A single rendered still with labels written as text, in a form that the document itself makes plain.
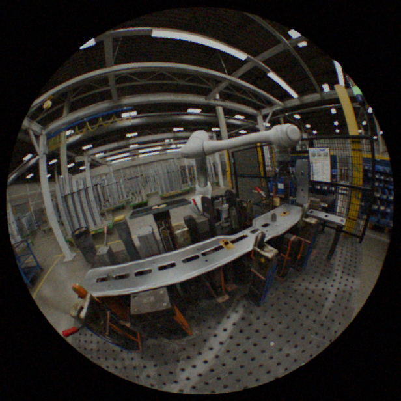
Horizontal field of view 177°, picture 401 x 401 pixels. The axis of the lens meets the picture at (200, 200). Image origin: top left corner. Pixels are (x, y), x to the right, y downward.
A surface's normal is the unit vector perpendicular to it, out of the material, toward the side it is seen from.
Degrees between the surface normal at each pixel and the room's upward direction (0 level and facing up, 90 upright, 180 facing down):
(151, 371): 0
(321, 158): 90
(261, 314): 0
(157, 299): 0
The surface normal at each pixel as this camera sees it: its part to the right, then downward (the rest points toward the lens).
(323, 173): -0.91, 0.23
